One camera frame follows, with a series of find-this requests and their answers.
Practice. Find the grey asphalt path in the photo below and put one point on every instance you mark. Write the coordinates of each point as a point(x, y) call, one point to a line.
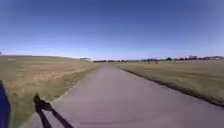
point(115, 100)

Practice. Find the row of distant trees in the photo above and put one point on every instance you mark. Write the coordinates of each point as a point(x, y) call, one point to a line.
point(168, 59)

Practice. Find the dry grass field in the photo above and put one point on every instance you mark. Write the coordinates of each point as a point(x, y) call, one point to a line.
point(186, 75)
point(36, 75)

